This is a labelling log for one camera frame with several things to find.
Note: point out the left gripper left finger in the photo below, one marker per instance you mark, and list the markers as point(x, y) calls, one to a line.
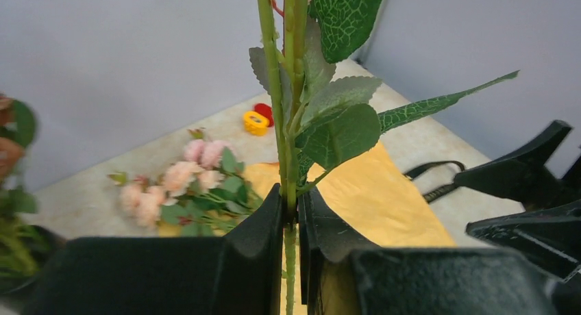
point(238, 273)

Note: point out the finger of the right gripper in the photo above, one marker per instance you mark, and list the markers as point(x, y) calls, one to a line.
point(522, 175)
point(549, 239)

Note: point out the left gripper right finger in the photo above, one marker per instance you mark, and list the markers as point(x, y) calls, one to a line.
point(342, 272)

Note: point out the orange yellow wrapping paper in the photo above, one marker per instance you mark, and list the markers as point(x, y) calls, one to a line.
point(368, 192)

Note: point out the orange paper bouquet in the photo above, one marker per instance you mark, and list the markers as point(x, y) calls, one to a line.
point(202, 194)

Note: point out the black ribbon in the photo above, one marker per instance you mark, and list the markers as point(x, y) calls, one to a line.
point(435, 179)

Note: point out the pink rose stem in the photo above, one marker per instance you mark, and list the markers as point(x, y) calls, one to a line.
point(320, 119)

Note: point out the yellow toy flower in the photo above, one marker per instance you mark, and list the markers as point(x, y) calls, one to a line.
point(255, 123)

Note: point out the pink and white flower bunch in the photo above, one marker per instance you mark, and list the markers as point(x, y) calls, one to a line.
point(19, 126)

